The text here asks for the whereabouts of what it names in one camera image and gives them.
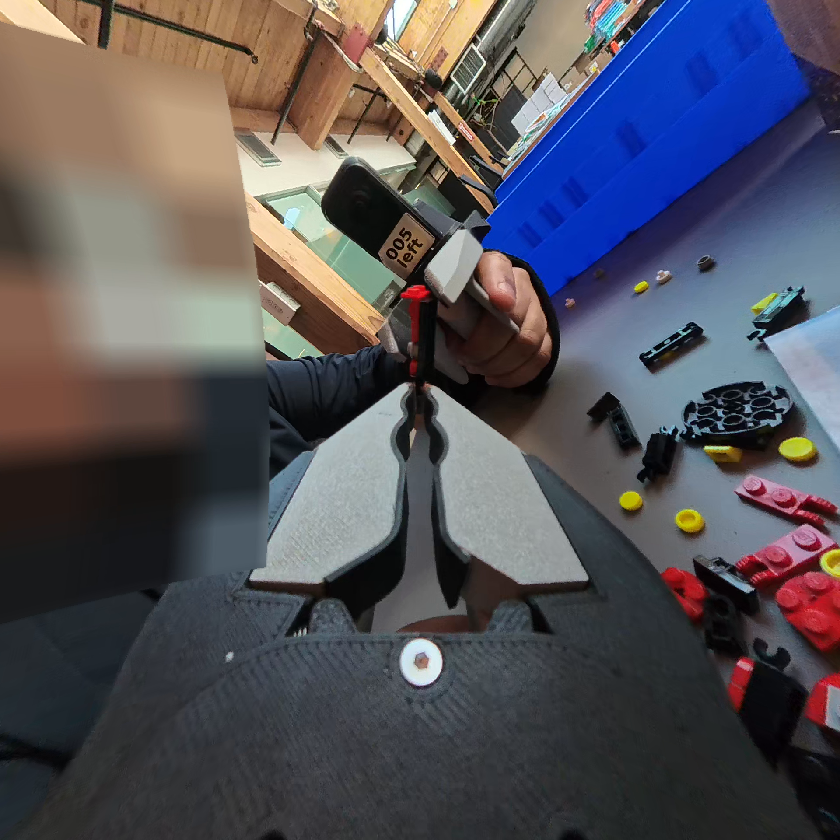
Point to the scorpion cover instruction booklet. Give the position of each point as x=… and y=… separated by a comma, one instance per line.
x=814, y=374

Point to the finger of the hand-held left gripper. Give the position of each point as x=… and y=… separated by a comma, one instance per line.
x=456, y=262
x=479, y=308

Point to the lego pieces pile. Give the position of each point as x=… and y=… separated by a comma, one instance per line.
x=797, y=449

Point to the blue plastic bin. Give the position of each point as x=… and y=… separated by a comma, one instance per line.
x=643, y=131

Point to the person's left forearm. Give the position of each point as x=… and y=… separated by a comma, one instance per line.
x=328, y=394

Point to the person's left hand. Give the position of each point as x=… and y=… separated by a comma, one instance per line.
x=505, y=328

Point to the black yellow lego wedge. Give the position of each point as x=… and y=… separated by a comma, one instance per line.
x=781, y=312

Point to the person's dark-clothed torso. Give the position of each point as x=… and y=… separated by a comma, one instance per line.
x=52, y=689

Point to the black round lego plate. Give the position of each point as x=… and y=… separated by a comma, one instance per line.
x=735, y=413

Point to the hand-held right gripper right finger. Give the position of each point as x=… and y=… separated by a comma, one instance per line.
x=505, y=518

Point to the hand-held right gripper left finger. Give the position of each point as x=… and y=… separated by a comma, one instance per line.
x=341, y=512

